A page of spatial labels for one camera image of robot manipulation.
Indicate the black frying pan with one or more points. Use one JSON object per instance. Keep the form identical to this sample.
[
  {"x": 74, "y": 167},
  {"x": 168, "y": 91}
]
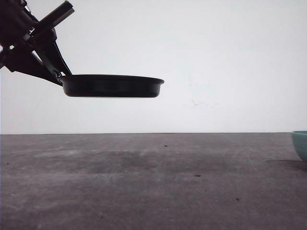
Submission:
[{"x": 109, "y": 85}]

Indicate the mint green bowl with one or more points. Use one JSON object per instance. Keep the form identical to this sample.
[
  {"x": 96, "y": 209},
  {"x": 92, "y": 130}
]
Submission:
[{"x": 299, "y": 139}]

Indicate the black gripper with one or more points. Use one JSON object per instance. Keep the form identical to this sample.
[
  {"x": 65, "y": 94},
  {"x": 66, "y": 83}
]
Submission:
[{"x": 28, "y": 44}]

